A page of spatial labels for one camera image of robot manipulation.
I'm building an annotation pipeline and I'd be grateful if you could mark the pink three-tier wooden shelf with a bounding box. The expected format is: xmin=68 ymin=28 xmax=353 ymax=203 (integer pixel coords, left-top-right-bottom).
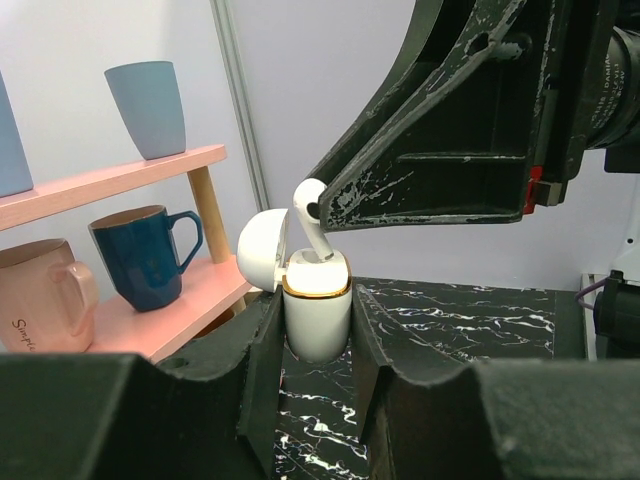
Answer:
xmin=1 ymin=145 xmax=249 ymax=362

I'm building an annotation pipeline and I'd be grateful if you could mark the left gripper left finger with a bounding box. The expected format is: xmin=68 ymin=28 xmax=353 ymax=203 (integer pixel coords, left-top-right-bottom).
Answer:
xmin=1 ymin=292 xmax=284 ymax=479

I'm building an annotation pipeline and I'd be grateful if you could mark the blue plastic cup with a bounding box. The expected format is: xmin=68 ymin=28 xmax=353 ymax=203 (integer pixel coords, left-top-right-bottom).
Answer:
xmin=104 ymin=60 xmax=186 ymax=160
xmin=0 ymin=79 xmax=34 ymax=197

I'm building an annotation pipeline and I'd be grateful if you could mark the right blue plastic cup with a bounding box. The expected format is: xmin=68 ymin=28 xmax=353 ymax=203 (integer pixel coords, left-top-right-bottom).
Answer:
xmin=104 ymin=60 xmax=186 ymax=160

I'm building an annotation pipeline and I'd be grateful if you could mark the left blue plastic cup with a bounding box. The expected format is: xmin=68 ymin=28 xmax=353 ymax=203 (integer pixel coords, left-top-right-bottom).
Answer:
xmin=0 ymin=79 xmax=34 ymax=197

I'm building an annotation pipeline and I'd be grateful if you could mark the dark blue faceted mug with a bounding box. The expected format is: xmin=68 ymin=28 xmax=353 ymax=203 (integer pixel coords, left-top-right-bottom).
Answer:
xmin=89 ymin=205 xmax=204 ymax=312

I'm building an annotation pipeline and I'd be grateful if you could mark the beige mug on shelf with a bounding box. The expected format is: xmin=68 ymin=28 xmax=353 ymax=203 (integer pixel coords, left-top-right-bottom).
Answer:
xmin=1 ymin=238 xmax=99 ymax=353

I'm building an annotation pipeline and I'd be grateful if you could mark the white earbud charging case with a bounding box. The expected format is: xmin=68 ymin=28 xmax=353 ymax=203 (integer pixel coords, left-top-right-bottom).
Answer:
xmin=236 ymin=209 xmax=352 ymax=364

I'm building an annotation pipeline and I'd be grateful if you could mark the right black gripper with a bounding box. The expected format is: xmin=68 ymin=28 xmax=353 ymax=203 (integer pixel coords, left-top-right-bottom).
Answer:
xmin=317 ymin=1 xmax=639 ymax=232

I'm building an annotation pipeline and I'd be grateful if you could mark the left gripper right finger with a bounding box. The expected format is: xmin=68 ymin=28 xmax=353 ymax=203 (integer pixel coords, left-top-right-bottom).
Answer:
xmin=352 ymin=286 xmax=639 ymax=479

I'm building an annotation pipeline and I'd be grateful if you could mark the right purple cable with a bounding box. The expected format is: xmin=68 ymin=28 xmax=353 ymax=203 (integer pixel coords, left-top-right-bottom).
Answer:
xmin=573 ymin=277 xmax=609 ymax=309

